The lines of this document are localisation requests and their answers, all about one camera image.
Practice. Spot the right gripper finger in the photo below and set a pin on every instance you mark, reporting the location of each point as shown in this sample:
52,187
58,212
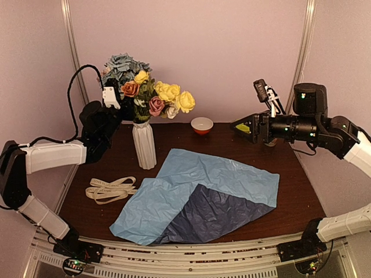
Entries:
248,120
247,134

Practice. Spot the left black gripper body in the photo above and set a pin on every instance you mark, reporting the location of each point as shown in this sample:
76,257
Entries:
110,127

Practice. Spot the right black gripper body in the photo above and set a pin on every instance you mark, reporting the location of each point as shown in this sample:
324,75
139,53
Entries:
263,129

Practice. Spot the white green leafy flower bunch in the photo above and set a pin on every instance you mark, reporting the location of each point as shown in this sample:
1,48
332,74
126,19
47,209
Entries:
142,101

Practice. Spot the pink orange white flower stem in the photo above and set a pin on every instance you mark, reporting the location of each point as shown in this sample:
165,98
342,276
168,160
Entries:
128,90

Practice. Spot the blue pink flower bunch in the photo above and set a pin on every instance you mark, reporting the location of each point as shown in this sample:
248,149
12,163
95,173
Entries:
123,68

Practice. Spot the beige printed ribbon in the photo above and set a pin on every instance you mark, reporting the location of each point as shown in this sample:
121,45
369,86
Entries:
107,192

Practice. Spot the yellow flower bunch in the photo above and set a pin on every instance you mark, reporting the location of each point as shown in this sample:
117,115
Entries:
169,100

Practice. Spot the light blue wrapping paper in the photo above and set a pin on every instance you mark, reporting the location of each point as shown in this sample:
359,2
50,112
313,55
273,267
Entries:
158,200

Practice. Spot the dark blue wrapping paper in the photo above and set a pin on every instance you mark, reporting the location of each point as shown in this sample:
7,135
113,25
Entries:
209,215

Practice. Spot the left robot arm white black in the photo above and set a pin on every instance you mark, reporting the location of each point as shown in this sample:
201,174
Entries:
17,162

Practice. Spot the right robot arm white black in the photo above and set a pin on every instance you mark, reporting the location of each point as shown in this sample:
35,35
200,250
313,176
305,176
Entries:
351,145

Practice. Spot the white ribbed ceramic vase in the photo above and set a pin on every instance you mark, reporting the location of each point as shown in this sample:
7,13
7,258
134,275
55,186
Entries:
144,144

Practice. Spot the green plastic bowl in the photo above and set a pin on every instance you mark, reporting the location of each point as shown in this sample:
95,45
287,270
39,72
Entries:
243,128

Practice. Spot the floral ceramic mug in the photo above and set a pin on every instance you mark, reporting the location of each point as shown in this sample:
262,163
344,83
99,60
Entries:
273,143

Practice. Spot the white ceramic bowl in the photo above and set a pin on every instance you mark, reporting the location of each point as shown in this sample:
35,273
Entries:
202,125

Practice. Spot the right circuit board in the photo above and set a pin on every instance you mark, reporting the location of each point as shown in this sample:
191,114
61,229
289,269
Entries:
311,266

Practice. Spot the circuit board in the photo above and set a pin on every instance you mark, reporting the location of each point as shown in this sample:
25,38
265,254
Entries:
73,267
311,266

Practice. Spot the left circuit board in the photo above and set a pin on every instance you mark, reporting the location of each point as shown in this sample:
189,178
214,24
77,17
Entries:
73,267

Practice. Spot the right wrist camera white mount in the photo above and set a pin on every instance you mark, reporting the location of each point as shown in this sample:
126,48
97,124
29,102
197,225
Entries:
267,95

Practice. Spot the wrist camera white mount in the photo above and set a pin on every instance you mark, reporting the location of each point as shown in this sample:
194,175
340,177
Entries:
267,95
111,96

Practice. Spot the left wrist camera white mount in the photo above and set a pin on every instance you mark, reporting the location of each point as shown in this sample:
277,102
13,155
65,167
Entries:
111,96

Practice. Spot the right aluminium corner post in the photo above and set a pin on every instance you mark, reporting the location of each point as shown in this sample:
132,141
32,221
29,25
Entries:
304,51

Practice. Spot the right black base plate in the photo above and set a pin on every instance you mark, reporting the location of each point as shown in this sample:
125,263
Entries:
299,249

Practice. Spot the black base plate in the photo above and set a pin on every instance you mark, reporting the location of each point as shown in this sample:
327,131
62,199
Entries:
299,249
85,251

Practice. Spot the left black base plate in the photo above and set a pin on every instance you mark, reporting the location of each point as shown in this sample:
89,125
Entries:
85,251

